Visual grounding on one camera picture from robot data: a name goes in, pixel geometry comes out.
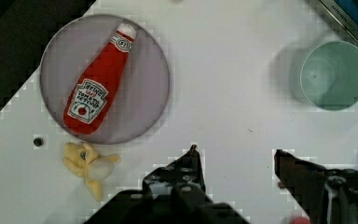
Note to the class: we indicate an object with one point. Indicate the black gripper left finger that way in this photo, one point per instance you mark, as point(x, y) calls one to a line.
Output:
point(171, 194)

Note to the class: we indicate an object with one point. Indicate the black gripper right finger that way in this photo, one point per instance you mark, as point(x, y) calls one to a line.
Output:
point(328, 196)

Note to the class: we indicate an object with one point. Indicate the red strawberry toy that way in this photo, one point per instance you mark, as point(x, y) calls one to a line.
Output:
point(300, 220)

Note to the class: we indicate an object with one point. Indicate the yellow plush toy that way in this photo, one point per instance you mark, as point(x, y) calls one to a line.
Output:
point(84, 161)

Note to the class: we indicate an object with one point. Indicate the grey round plate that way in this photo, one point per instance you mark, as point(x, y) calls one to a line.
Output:
point(144, 86)

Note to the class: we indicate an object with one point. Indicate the green cup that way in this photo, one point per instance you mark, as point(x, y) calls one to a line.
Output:
point(325, 75)

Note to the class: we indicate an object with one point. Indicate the red plush ketchup bottle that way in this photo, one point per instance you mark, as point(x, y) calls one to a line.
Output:
point(96, 89)

